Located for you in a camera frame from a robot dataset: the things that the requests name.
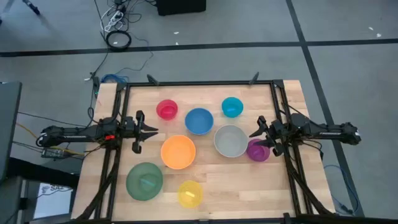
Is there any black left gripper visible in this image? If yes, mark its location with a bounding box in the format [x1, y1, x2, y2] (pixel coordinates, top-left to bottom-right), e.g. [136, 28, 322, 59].
[121, 110, 159, 155]

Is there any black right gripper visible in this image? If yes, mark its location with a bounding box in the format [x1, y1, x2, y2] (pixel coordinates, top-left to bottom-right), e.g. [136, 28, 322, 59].
[248, 115, 285, 157]

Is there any purple plastic bowl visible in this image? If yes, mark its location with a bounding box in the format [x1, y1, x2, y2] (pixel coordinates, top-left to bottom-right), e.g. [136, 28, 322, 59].
[246, 138, 271, 162]

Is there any grey plastic bowl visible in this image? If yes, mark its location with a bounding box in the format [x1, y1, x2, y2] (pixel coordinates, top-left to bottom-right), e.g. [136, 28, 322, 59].
[213, 124, 249, 158]

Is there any orange plastic bowl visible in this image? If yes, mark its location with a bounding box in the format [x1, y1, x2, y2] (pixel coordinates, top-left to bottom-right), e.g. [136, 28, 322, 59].
[160, 134, 197, 170]

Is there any teal plastic bowl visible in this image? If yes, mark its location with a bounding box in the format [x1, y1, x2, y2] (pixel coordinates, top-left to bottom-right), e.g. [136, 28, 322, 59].
[221, 96, 244, 119]

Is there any green plastic bowl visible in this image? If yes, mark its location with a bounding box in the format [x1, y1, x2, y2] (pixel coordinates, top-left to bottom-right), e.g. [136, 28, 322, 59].
[126, 162, 164, 202]

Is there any blue plastic bowl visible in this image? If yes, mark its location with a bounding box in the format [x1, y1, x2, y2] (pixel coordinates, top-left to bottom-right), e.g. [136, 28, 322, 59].
[184, 107, 215, 136]

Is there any red plastic bowl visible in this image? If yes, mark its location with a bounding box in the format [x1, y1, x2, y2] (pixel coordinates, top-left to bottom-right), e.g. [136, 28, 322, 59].
[155, 99, 179, 121]

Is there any small black device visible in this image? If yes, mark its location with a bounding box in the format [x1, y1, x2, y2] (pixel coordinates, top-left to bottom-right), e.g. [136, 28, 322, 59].
[91, 75, 101, 95]

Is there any yellow plastic bowl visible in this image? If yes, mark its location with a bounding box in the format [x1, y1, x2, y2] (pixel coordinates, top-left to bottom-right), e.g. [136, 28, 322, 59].
[177, 180, 204, 209]

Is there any black power adapter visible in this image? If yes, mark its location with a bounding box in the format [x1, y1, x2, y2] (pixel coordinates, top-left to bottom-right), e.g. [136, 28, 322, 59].
[41, 147, 65, 159]

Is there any white power strip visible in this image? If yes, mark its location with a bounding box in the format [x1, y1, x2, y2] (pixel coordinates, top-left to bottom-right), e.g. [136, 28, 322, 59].
[104, 9, 124, 32]

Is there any white printed sheet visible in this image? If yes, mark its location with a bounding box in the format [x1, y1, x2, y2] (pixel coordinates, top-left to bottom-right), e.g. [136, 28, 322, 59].
[32, 182, 74, 220]

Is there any black box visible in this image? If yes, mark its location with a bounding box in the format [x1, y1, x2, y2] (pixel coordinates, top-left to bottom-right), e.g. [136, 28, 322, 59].
[156, 0, 207, 16]

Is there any black stand leg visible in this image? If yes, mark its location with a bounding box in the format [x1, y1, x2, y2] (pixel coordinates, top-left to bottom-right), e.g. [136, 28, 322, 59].
[21, 0, 41, 16]

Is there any black frame clamp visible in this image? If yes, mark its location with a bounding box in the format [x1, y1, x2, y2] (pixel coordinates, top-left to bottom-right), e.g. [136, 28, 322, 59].
[146, 73, 160, 86]
[248, 71, 261, 85]

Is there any blue coiled cable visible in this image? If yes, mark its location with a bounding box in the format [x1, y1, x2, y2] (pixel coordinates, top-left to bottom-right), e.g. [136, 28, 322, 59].
[101, 73, 129, 84]

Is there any black aluminium table frame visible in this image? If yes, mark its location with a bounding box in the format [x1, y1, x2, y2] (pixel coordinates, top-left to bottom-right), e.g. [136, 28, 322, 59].
[71, 79, 336, 224]

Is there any blue floor cable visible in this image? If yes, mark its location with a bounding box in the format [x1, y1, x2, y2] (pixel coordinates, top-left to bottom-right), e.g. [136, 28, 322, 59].
[323, 164, 360, 215]

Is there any yellow cable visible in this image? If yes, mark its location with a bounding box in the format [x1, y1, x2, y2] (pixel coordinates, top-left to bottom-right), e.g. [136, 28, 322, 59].
[15, 123, 85, 156]

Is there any black coiled cable ring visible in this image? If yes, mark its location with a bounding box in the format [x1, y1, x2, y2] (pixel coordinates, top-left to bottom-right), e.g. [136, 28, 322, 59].
[105, 30, 132, 52]

